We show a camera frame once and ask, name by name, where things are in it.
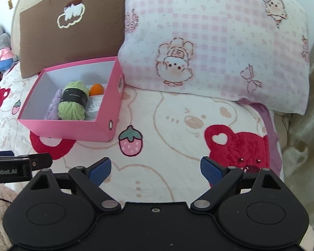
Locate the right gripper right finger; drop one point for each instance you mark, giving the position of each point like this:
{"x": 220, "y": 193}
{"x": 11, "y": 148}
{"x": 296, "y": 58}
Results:
{"x": 222, "y": 180}

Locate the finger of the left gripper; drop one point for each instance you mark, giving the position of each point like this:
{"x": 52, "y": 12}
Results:
{"x": 38, "y": 161}
{"x": 6, "y": 154}

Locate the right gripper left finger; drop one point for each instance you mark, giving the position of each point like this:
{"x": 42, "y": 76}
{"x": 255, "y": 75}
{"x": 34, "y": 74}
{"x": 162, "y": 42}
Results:
{"x": 88, "y": 181}

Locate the purple plush toy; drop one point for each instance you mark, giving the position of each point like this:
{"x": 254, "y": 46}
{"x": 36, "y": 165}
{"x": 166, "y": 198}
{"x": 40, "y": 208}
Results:
{"x": 52, "y": 112}

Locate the green yarn ball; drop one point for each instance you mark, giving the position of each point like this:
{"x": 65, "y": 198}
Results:
{"x": 73, "y": 102}

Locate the orange makeup sponge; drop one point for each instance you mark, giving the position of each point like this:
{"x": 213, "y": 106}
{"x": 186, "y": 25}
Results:
{"x": 96, "y": 89}

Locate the beige curtain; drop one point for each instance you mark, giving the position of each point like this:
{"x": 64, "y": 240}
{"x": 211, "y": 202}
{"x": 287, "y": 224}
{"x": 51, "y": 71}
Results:
{"x": 298, "y": 155}

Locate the grey plush doll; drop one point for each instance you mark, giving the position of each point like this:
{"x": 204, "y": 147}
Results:
{"x": 7, "y": 57}

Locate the pink cardboard box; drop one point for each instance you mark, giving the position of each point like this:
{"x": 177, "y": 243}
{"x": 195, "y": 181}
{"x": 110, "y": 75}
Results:
{"x": 106, "y": 71}

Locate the pink checkered pillow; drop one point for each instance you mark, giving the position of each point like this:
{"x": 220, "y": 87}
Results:
{"x": 256, "y": 50}

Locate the brown pillow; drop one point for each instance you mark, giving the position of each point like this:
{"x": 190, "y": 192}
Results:
{"x": 55, "y": 32}

